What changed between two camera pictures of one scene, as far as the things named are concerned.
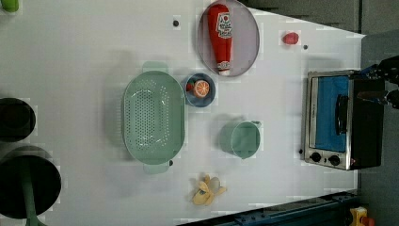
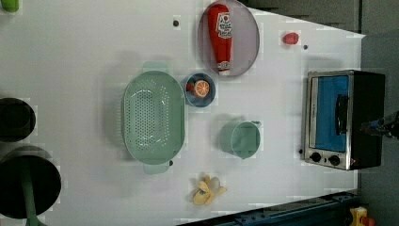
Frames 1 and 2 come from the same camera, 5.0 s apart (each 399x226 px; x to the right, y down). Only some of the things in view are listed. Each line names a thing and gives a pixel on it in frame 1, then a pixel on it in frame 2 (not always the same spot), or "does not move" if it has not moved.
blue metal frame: x=330 y=210 does not move
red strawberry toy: x=291 y=38 does not move
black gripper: x=390 y=68 to x=378 y=127
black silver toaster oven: x=343 y=131 does not move
